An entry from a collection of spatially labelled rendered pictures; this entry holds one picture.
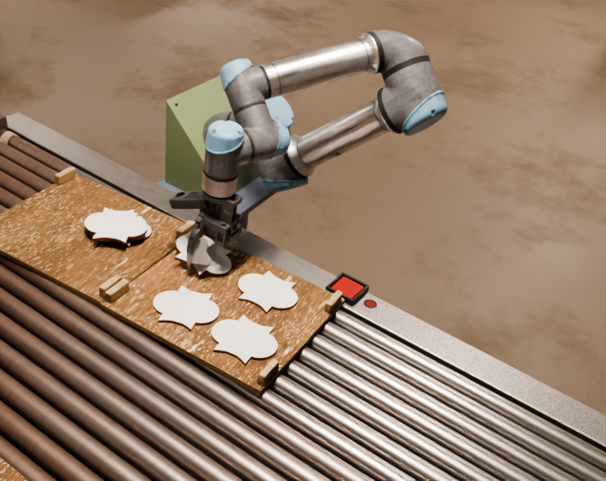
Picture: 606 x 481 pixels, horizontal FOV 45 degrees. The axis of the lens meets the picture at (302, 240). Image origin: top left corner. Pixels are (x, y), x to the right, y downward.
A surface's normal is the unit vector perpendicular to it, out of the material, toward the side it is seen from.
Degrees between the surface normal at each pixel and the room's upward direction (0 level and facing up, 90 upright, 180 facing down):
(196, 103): 45
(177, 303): 0
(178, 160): 90
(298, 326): 0
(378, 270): 0
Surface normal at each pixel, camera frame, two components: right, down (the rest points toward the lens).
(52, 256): 0.12, -0.80
